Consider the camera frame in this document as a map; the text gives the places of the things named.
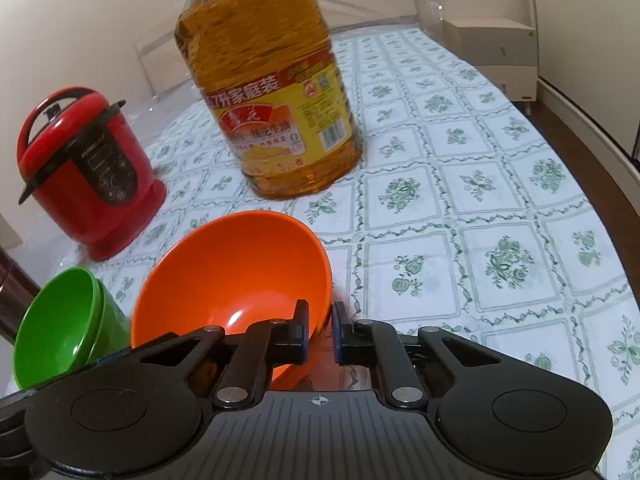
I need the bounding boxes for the red rice cooker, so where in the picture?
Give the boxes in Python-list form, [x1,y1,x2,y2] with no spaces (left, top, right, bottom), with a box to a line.
[16,87,167,262]

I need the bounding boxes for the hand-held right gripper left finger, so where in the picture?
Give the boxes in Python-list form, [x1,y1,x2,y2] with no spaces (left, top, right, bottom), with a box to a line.
[125,300,308,408]

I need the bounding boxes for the white low cabinet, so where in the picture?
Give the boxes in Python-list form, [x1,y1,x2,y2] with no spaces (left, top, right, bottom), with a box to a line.
[442,15,540,104]

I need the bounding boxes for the orange plastic bowl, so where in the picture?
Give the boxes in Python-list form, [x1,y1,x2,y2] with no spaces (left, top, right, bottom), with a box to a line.
[130,211,333,396]

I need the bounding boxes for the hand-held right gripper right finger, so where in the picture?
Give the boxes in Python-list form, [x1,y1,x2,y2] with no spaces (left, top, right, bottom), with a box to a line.
[332,302,506,408]

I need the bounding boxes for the green plastic bowl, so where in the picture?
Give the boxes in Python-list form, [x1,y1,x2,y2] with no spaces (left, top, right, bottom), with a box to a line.
[91,275,132,367]
[13,267,108,391]

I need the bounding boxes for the grey and white wardrobe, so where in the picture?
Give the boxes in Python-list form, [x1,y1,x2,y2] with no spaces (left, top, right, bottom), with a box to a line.
[525,0,640,161]

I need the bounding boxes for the brown thermos flask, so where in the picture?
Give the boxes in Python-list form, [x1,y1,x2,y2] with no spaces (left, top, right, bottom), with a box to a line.
[0,255,41,346]

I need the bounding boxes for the large cooking oil bottle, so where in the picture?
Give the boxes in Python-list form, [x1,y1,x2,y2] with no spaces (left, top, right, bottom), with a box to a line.
[159,0,364,200]

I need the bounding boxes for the green floral tablecloth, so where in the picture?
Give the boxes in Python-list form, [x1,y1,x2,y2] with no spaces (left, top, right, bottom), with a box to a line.
[60,25,640,480]

